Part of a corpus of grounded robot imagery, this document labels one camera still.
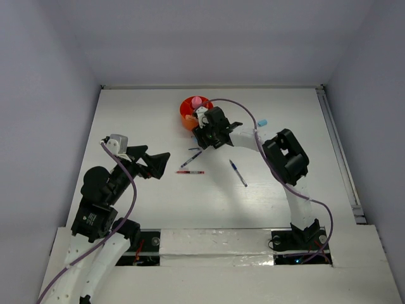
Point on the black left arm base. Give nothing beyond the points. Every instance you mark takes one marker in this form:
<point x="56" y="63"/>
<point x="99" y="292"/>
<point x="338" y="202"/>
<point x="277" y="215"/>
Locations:
<point x="145" y="253"/>

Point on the pink capped sticker bottle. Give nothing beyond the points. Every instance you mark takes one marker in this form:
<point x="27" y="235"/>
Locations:
<point x="196" y="102"/>

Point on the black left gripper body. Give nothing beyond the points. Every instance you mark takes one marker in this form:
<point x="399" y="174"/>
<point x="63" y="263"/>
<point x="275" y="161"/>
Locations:
<point x="133" y="168"/>

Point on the light blue highlighter cap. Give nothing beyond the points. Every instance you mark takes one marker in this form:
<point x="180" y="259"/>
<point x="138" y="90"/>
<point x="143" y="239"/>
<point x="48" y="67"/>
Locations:
<point x="262" y="123"/>

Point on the orange translucent highlighter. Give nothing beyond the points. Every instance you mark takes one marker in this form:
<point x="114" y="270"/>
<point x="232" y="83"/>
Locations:
<point x="191" y="118"/>

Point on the purple gel pen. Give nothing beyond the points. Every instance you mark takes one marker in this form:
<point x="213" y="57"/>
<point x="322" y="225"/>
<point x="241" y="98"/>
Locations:
<point x="191" y="159"/>

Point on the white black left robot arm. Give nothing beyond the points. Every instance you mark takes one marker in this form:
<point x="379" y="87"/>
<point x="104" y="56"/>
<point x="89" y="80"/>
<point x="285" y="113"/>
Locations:
<point x="99" y="237"/>

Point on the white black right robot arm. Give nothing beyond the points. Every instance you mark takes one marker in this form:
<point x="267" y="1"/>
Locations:
<point x="282" y="153"/>

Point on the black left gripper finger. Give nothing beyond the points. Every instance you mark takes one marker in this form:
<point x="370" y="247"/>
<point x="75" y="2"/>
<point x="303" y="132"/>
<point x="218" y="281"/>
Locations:
<point x="157" y="164"/>
<point x="136" y="152"/>

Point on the blue ballpoint pen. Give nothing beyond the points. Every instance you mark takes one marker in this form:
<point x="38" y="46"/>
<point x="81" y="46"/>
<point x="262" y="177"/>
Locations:
<point x="236" y="170"/>

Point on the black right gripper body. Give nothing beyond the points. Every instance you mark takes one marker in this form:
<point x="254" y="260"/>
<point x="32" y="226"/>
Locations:
<point x="209" y="134"/>

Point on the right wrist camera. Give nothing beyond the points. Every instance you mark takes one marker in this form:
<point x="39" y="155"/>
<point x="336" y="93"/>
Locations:
<point x="200" y="114"/>

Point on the orange round divided organizer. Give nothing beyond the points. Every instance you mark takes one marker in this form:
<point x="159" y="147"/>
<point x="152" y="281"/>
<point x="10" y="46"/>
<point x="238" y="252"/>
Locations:
<point x="186" y="109"/>

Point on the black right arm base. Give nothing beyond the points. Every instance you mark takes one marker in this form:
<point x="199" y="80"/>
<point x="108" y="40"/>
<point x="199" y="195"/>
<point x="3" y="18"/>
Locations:
<point x="295" y="247"/>

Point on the red gel pen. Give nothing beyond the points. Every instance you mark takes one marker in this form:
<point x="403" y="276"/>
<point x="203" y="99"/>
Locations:
<point x="193" y="172"/>

